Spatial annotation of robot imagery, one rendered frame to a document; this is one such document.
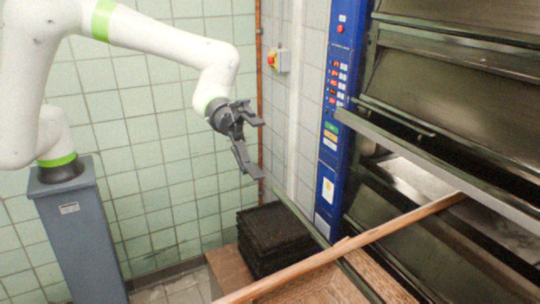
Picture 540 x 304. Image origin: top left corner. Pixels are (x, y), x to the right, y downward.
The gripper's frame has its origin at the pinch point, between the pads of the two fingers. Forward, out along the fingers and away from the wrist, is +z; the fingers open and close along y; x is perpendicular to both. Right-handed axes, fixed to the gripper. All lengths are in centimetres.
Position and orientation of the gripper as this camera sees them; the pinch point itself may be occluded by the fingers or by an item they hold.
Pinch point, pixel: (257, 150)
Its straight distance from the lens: 78.4
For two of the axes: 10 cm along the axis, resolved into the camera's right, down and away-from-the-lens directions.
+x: -9.0, 2.1, -3.9
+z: 4.4, 4.3, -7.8
